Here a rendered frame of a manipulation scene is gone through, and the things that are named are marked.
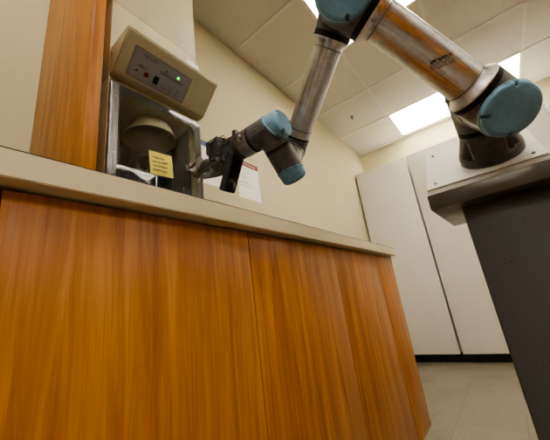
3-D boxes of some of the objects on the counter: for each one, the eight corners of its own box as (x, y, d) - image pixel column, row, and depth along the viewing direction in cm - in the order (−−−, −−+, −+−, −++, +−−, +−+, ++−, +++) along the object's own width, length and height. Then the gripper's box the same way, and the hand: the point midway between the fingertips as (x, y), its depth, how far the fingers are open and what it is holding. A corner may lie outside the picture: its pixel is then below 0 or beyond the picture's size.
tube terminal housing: (62, 252, 84) (81, 47, 107) (164, 258, 109) (161, 91, 132) (99, 230, 70) (112, -1, 92) (206, 243, 95) (195, 58, 117)
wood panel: (14, 261, 87) (58, -53, 127) (26, 262, 89) (65, -48, 130) (77, 215, 59) (106, -169, 100) (92, 216, 61) (116, -159, 102)
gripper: (251, 136, 89) (206, 163, 101) (227, 124, 81) (182, 154, 93) (255, 161, 86) (209, 186, 98) (230, 151, 79) (183, 179, 91)
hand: (198, 177), depth 94 cm, fingers closed, pressing on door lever
